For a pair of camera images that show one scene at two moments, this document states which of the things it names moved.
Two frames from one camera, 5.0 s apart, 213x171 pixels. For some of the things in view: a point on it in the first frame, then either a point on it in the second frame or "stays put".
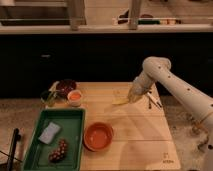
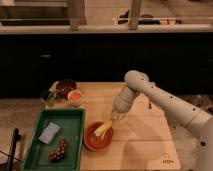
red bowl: (97, 136) stays put
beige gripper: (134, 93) to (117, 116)
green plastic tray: (72, 125) stays put
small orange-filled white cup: (74, 97) stays put
